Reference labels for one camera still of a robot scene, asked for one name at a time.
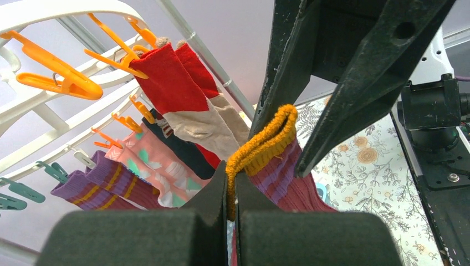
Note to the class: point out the purple patterned sock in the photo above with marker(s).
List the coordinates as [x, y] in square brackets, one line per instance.
[85, 194]
[116, 178]

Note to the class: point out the floral table mat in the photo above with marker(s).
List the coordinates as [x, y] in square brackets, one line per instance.
[369, 173]

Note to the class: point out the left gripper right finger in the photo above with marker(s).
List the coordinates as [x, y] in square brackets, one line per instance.
[266, 235]

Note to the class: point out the purple patchwork sock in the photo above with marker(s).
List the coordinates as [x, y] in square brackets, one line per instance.
[269, 160]

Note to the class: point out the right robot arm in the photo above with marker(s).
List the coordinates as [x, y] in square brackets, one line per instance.
[429, 108]

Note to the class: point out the red beige sock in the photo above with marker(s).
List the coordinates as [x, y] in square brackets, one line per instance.
[182, 103]
[201, 76]

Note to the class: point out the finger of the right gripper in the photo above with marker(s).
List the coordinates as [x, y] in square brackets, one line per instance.
[290, 58]
[383, 62]

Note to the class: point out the white clip hanger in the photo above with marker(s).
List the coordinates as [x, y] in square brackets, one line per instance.
[73, 82]

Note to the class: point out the pink sock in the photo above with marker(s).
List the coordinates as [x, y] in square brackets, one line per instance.
[168, 176]
[158, 150]

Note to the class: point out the metal drying rack stand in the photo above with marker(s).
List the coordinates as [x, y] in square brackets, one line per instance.
[207, 57]

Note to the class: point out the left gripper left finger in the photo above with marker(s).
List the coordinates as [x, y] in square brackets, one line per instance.
[195, 234]

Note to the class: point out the navy christmas sock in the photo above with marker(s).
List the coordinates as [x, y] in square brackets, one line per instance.
[187, 152]

